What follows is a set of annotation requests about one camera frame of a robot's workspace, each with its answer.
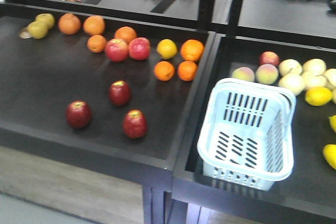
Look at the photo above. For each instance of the red apple by peaches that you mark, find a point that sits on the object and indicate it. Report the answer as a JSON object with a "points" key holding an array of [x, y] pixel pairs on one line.
{"points": [[269, 57]]}

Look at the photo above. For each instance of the peach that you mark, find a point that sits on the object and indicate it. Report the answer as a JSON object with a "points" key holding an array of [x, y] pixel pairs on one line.
{"points": [[267, 74], [244, 73]]}

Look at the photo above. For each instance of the dark red apple front right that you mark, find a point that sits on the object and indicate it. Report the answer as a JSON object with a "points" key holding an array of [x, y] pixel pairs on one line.
{"points": [[134, 124]]}

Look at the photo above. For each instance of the dark red apple front left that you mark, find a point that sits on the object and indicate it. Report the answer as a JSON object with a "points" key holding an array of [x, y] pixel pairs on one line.
{"points": [[78, 114]]}

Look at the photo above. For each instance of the dark red apple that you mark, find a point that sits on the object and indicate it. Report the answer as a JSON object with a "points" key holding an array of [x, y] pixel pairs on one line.
{"points": [[119, 93], [134, 124], [78, 114]]}

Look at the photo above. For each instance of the pink red apple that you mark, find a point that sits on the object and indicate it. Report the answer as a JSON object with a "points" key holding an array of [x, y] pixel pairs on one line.
{"points": [[139, 48], [116, 50]]}

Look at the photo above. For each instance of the orange fruit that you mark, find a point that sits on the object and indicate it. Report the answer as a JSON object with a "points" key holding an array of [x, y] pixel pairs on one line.
{"points": [[192, 50]]}

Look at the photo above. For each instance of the peach right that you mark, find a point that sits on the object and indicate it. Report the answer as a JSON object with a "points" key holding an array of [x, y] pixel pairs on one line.
{"points": [[267, 74]]}

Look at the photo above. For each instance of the peach left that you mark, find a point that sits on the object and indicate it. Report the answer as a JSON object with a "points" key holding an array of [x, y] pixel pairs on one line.
{"points": [[244, 73]]}

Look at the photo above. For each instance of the light blue plastic basket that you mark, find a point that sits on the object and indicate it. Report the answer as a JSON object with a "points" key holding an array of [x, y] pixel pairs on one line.
{"points": [[246, 133]]}

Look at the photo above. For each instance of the pink red apple right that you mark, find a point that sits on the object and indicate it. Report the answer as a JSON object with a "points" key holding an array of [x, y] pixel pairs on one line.
{"points": [[139, 48]]}

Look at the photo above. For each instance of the black wooden fruit stand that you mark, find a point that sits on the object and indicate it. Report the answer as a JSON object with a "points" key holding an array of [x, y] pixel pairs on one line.
{"points": [[40, 78]]}

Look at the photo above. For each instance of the dark red apple middle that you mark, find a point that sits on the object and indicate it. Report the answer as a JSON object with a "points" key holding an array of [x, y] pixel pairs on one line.
{"points": [[119, 93]]}

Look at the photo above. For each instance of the pink red apple left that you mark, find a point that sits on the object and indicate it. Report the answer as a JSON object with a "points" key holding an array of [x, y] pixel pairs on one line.
{"points": [[116, 50]]}

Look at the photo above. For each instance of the yellow lemon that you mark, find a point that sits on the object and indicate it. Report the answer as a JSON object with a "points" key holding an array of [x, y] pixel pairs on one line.
{"points": [[318, 96]]}

